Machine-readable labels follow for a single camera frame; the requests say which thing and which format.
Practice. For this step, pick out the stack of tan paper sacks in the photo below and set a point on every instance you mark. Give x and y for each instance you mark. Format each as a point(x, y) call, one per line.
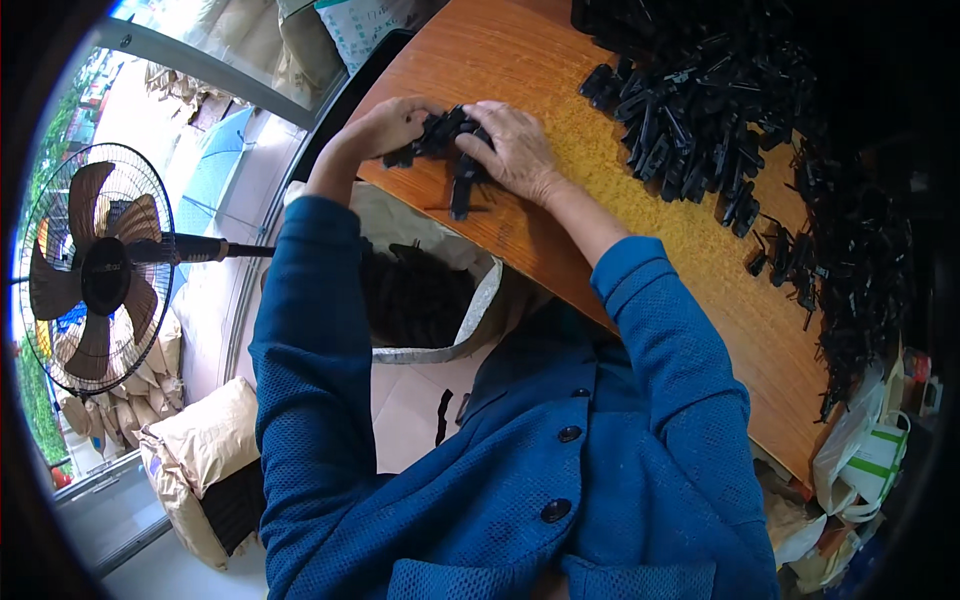
point(202, 472)

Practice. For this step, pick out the standing fan with brown blades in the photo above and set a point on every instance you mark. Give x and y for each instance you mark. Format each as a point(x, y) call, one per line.
point(97, 270)

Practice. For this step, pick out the person's right hand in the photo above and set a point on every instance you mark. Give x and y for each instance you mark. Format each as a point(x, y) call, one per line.
point(517, 154)

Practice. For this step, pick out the person's left hand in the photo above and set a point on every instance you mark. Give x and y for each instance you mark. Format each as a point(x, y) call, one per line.
point(382, 127)

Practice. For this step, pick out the sacks behind glass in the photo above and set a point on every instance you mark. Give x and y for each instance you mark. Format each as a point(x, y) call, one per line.
point(300, 37)

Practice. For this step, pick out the white sack of black clips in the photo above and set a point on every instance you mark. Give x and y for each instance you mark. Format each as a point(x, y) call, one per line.
point(420, 277)

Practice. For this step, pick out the black plastic strip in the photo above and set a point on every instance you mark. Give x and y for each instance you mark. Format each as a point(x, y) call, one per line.
point(462, 409)
point(443, 417)

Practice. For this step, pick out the bunch of black plastic clips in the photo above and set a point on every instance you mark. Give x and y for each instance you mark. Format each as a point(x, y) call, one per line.
point(450, 150)

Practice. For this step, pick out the heap of tan sacks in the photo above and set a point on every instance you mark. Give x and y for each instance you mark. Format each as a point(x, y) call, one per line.
point(127, 390)

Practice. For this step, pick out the blue umbrella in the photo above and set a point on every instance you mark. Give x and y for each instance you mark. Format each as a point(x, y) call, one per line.
point(214, 169)

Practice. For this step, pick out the person's body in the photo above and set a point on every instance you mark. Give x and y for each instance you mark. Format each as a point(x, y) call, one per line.
point(480, 435)

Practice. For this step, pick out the person's left fingers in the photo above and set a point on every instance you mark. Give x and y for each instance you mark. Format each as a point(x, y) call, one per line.
point(420, 112)

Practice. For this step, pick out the heap of black plastic clips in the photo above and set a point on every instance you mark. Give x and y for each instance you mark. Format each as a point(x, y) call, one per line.
point(757, 142)

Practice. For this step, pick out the white plastic bag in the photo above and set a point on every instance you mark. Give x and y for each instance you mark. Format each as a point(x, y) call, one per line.
point(844, 442)

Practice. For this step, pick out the wooden table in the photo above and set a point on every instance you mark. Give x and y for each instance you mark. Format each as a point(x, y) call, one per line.
point(600, 210)

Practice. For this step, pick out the white and green paper bag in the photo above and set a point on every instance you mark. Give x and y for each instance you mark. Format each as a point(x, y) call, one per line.
point(876, 461)

